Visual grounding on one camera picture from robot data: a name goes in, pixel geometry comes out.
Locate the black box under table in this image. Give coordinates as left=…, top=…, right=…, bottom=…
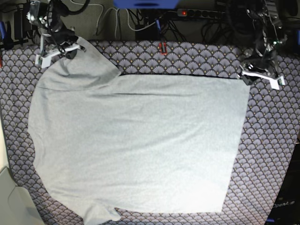
left=135, top=24, right=159, bottom=41

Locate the white cable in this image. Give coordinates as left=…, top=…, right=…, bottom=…
left=89, top=3, right=157, bottom=38

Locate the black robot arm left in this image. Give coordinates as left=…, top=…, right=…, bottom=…
left=225, top=0, right=287, bottom=90

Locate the red and black table clamp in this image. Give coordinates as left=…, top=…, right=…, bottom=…
left=159, top=42, right=167, bottom=55

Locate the black power strip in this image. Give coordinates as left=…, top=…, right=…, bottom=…
left=164, top=8, right=226, bottom=21

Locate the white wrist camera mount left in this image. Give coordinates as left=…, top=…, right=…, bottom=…
left=238, top=65, right=285, bottom=90

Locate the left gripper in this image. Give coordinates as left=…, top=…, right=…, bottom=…
left=241, top=55, right=278, bottom=85

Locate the black OpenArm base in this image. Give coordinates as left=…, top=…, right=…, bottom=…
left=265, top=144, right=300, bottom=225

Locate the black power adapter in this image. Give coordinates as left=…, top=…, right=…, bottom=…
left=14, top=2, right=37, bottom=40

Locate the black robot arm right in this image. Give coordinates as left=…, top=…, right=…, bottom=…
left=26, top=0, right=90, bottom=63

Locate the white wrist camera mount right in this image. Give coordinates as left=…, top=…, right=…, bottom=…
left=35, top=44, right=86, bottom=68

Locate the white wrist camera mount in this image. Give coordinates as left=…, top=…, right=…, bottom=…
left=35, top=44, right=86, bottom=68
left=238, top=65, right=285, bottom=90

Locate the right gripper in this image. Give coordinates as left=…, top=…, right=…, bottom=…
left=48, top=28, right=78, bottom=60

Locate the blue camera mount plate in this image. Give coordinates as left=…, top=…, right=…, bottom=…
left=113, top=0, right=179, bottom=9

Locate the light grey T-shirt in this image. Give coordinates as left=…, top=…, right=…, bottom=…
left=28, top=38, right=250, bottom=225

